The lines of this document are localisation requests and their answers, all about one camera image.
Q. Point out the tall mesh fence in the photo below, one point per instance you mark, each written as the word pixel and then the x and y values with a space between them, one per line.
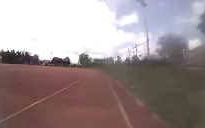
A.
pixel 135 53

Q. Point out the red running track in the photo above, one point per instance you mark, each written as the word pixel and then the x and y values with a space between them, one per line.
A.
pixel 73 106

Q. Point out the tall floodlight pole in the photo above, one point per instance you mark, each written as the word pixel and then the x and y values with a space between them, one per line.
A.
pixel 146 33

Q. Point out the dark leafy tree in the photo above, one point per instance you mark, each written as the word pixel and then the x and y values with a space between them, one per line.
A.
pixel 171 48

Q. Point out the green grass field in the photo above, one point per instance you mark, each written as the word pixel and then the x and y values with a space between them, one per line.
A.
pixel 170 90

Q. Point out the row of dark trees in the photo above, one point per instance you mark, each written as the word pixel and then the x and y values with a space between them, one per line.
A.
pixel 20 57

